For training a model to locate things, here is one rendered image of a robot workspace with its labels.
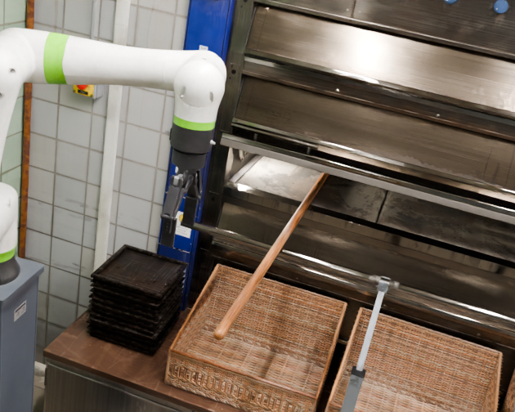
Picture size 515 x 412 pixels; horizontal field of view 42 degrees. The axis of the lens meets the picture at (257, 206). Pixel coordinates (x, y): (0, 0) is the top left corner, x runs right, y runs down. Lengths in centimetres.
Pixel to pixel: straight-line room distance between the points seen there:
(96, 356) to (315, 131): 117
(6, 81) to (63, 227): 166
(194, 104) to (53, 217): 174
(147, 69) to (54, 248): 171
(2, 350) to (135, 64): 84
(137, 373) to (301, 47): 132
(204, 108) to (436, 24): 114
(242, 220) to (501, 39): 116
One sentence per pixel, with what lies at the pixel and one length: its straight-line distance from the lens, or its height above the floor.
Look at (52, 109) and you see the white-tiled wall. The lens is 291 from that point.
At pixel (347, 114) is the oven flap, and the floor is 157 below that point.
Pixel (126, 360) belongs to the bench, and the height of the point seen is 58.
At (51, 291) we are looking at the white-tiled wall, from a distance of 327.
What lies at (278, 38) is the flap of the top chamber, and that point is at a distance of 245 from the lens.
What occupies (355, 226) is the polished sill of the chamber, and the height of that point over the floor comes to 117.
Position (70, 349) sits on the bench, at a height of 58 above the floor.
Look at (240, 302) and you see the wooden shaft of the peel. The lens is 187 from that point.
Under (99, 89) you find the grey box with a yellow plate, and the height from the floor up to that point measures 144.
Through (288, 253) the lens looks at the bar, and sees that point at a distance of 225.
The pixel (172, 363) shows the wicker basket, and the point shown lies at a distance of 248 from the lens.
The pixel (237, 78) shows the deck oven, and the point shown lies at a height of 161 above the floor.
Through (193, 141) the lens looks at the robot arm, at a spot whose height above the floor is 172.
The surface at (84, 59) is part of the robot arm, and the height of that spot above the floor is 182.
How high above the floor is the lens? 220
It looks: 24 degrees down
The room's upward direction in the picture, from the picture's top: 11 degrees clockwise
